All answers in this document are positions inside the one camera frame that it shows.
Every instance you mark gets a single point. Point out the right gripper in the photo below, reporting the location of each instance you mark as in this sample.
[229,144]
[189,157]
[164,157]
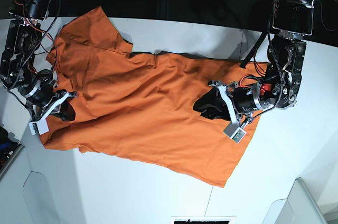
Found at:
[43,100]

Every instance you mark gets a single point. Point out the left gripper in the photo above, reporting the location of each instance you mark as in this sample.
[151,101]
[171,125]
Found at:
[230,102]

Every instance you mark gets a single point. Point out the dark clutter with blue item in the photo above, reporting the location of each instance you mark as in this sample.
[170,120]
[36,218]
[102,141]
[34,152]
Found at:
[7,148]

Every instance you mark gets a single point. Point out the grey panel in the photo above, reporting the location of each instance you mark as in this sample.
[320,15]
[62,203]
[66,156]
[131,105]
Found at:
[298,208]
[41,186]

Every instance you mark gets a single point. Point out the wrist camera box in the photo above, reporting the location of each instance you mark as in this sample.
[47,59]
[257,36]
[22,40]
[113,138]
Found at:
[234,132]
[40,127]

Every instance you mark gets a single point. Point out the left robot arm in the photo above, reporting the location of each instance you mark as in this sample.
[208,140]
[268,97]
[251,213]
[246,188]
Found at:
[277,56]

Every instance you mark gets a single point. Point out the grey left side panel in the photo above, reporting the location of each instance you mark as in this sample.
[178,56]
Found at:
[41,186]

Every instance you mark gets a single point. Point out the black white marker sheet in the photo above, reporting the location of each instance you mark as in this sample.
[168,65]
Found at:
[204,220]

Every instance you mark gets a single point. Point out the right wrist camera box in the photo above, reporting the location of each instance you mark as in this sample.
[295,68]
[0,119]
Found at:
[40,127]

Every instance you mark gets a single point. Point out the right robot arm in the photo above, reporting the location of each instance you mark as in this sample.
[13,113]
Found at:
[24,37]

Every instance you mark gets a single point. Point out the orange t-shirt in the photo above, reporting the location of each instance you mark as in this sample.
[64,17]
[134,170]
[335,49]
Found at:
[140,107]

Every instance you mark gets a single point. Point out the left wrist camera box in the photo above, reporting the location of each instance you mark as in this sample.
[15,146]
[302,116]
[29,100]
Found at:
[234,132]

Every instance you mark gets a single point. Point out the grey right side panel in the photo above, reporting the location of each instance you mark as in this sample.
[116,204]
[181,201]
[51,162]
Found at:
[298,208]

